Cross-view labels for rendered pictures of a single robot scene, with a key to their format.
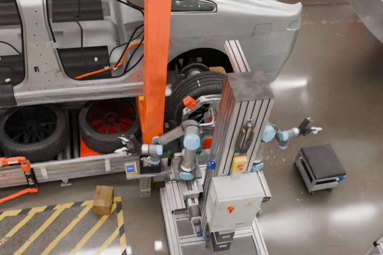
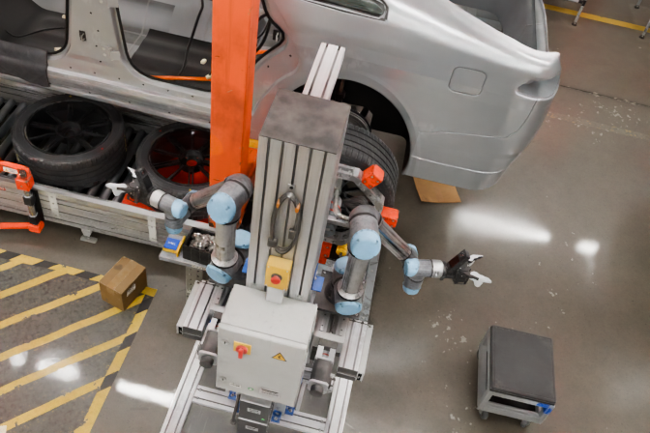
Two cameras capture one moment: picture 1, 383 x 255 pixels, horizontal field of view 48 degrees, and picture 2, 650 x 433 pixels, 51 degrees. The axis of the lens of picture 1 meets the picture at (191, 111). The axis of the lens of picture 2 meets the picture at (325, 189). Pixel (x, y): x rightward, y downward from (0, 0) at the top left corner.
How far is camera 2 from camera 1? 118 cm
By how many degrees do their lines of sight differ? 15
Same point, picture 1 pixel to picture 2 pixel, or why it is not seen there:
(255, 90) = (310, 130)
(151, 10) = not seen: outside the picture
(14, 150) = (22, 155)
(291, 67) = (561, 194)
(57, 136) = (93, 158)
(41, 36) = not seen: outside the picture
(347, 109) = (633, 300)
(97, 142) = not seen: hidden behind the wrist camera
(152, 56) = (221, 47)
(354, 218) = not seen: outside the picture
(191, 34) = not seen: hidden behind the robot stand
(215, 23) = (379, 42)
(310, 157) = (500, 348)
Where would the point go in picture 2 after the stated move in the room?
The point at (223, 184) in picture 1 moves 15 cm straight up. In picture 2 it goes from (245, 302) to (247, 279)
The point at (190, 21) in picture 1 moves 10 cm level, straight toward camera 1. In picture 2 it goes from (335, 25) to (325, 34)
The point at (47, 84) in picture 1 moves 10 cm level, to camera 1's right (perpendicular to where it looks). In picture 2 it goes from (97, 67) to (110, 74)
